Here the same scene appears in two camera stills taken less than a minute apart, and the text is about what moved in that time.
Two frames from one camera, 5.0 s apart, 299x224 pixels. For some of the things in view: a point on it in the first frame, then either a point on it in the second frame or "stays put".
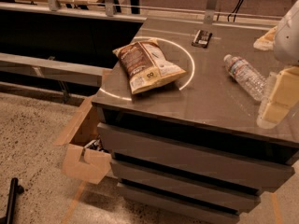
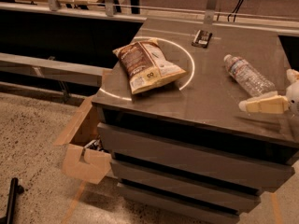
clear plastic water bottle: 249,80 stays put
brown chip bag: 148,65 stays put
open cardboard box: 78,161 stays put
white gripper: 288,39 to 293,96
